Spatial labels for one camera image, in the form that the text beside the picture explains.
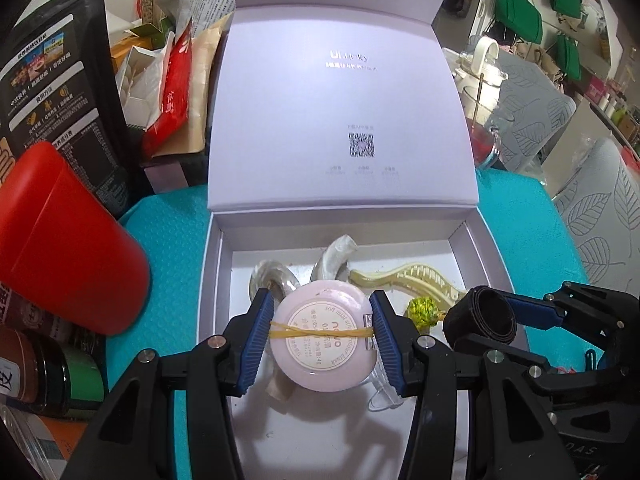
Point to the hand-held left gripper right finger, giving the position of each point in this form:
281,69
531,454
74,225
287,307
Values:
392,347

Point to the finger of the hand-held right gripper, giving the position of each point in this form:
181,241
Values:
535,310
605,371

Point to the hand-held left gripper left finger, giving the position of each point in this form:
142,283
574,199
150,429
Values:
252,347

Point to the pink round compact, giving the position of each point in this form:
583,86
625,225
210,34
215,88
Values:
320,330

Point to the white gift box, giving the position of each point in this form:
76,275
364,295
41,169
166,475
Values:
340,110

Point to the green yellow scrunchie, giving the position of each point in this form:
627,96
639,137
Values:
422,312

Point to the cream hair claw clip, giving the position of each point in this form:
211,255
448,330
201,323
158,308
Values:
415,280

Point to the pearly grey hair claw clip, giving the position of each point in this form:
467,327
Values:
335,260

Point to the grey leaf-pattern chair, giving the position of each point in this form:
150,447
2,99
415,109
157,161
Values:
610,210
535,110

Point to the teal bubble mailer mat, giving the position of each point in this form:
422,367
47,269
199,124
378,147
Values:
170,240

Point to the glass mug with red drink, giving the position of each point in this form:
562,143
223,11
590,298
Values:
482,140

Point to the dark green jar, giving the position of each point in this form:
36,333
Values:
75,380

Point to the red canister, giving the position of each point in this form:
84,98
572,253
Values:
65,240

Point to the group of clear spice jars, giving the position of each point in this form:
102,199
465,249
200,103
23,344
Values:
30,360

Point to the brown kraft pouch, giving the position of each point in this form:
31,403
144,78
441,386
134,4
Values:
202,95

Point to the red snack packet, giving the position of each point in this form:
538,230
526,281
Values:
172,90

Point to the black snack pouch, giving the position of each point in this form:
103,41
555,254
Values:
55,85

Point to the printed paper leaflet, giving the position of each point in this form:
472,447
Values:
205,2

